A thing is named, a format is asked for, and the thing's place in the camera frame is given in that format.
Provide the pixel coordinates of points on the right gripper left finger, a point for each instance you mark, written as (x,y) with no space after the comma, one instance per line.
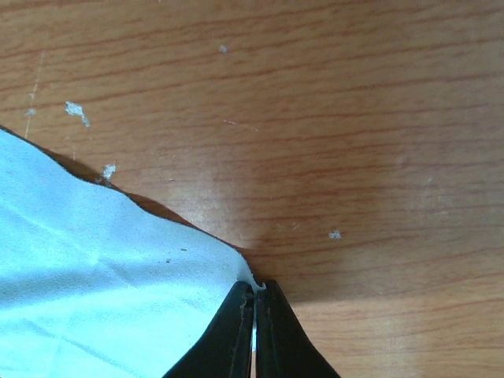
(224,349)

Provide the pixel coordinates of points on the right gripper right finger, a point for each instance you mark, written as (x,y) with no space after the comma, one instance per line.
(283,348)

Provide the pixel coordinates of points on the light blue cleaning cloth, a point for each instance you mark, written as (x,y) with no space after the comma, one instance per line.
(92,285)

